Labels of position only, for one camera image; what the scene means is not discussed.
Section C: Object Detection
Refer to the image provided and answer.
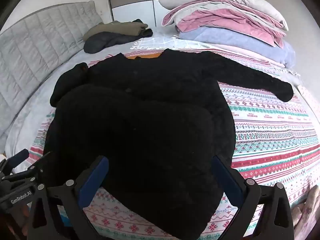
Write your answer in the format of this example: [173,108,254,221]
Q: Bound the white lace cloth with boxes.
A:
[130,35,213,52]

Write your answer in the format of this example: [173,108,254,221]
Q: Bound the olive folded garment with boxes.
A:
[83,21,148,42]

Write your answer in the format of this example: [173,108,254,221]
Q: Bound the dark navy folded garment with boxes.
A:
[84,31,140,54]

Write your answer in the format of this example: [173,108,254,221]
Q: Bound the lavender folded blanket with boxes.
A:
[178,27,297,68]

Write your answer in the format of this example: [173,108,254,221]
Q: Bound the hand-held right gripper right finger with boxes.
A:
[212,154,295,240]

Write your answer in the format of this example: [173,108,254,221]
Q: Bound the light pink folded blanket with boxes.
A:
[207,42,300,77]

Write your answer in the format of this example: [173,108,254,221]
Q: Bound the grey bed sheet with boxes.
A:
[5,26,180,160]

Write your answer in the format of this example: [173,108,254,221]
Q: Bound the grey quilted headboard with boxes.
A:
[0,0,103,145]

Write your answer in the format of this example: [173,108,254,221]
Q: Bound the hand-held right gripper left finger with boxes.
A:
[26,155,110,240]

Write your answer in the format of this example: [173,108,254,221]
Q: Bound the white wardrobe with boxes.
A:
[106,0,240,28]

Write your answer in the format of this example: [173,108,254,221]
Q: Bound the beige pink cloth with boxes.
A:
[291,185,320,238]

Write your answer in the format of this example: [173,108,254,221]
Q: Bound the black folded garment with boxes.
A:
[131,19,153,37]

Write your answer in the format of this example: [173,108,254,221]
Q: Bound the patterned striped blanket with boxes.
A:
[26,45,320,240]

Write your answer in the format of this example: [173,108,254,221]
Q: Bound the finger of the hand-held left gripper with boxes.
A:
[4,151,51,183]
[0,149,30,178]

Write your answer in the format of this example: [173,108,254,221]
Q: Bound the black fleece coat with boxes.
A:
[43,49,293,239]

